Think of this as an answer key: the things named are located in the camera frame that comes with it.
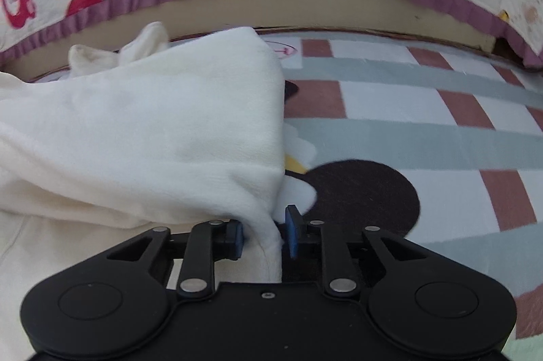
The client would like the checkered pink grey rug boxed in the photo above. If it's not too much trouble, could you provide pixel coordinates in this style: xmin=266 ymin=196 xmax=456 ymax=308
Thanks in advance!
xmin=265 ymin=32 xmax=542 ymax=339

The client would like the light green garment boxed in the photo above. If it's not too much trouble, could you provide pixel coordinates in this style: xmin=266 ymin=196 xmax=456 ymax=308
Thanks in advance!
xmin=503 ymin=334 xmax=543 ymax=361

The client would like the beige bed base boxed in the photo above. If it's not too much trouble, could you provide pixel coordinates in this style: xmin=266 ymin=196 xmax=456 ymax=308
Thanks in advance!
xmin=1 ymin=0 xmax=495 ymax=81

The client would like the white fleece garment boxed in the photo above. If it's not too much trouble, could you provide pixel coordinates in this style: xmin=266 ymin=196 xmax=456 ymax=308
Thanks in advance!
xmin=1 ymin=22 xmax=284 ymax=360

